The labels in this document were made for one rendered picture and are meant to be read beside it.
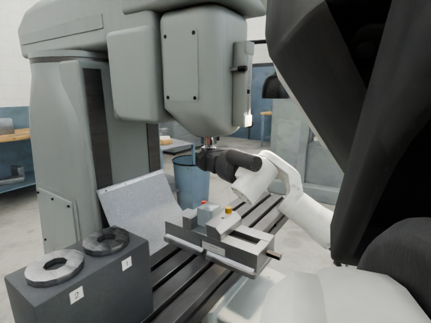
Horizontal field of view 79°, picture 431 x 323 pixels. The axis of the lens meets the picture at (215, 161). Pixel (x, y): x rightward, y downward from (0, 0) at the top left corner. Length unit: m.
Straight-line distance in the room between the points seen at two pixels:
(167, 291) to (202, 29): 0.65
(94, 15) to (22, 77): 4.06
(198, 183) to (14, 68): 3.23
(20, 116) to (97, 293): 4.49
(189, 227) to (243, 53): 0.53
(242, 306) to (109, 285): 0.43
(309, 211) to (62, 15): 0.98
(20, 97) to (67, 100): 3.96
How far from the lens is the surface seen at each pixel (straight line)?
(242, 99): 0.70
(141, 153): 1.10
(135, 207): 1.06
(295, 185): 0.59
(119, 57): 0.85
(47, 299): 0.52
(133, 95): 0.81
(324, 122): 0.18
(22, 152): 4.99
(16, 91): 4.95
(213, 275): 0.79
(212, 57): 0.67
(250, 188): 0.58
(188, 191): 3.09
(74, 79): 0.97
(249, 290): 0.92
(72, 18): 1.08
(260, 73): 7.80
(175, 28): 0.74
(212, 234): 0.81
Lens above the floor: 1.43
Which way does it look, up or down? 15 degrees down
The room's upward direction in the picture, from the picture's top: straight up
